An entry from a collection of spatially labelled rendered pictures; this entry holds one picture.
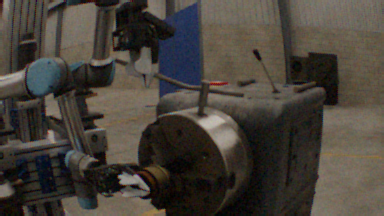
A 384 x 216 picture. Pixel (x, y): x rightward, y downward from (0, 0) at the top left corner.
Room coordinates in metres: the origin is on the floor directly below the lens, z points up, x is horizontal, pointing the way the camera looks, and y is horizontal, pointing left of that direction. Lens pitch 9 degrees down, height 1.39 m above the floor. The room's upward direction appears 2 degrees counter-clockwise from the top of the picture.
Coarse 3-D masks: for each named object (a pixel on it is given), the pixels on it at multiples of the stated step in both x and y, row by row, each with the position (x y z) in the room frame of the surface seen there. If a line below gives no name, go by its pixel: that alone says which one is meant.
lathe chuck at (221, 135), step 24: (168, 120) 0.93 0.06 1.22; (192, 120) 0.89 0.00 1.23; (216, 120) 0.92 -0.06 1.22; (144, 144) 1.00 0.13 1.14; (192, 144) 0.89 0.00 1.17; (216, 144) 0.84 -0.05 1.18; (240, 144) 0.90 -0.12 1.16; (168, 168) 0.96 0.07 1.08; (192, 168) 0.89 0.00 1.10; (216, 168) 0.84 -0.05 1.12; (240, 168) 0.87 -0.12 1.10; (216, 192) 0.84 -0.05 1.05; (240, 192) 0.89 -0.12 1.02
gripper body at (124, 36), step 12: (120, 12) 0.80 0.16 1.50; (132, 12) 0.81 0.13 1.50; (120, 24) 0.80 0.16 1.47; (132, 24) 0.78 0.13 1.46; (144, 24) 0.81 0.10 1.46; (120, 36) 0.81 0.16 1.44; (132, 36) 0.79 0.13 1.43; (144, 36) 0.81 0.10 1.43; (120, 48) 0.82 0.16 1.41; (132, 48) 0.84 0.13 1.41
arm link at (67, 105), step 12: (72, 84) 1.07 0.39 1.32; (60, 96) 1.04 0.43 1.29; (72, 96) 1.07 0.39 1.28; (60, 108) 1.05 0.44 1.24; (72, 108) 1.06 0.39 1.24; (72, 120) 1.05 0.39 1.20; (72, 132) 1.05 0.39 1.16; (84, 132) 1.09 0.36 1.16; (72, 144) 1.05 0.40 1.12; (84, 144) 1.06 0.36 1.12
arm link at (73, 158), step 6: (72, 150) 0.99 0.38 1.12; (66, 156) 0.96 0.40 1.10; (72, 156) 0.94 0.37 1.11; (78, 156) 0.93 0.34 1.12; (84, 156) 0.93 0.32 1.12; (66, 162) 0.95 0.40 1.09; (72, 162) 0.93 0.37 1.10; (78, 162) 0.91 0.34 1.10; (72, 168) 0.93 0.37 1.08; (78, 168) 0.90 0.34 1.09; (72, 174) 0.93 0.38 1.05; (78, 174) 0.91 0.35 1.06; (78, 180) 0.92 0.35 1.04; (84, 180) 0.93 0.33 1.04
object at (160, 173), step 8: (144, 168) 0.83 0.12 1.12; (152, 168) 0.84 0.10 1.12; (160, 168) 0.84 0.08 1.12; (144, 176) 0.80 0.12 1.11; (152, 176) 0.82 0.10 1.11; (160, 176) 0.82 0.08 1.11; (168, 176) 0.83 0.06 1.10; (152, 184) 0.79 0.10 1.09; (160, 184) 0.81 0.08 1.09; (168, 184) 0.83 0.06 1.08; (152, 192) 0.79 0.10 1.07; (160, 192) 0.81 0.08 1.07; (168, 192) 0.83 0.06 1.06
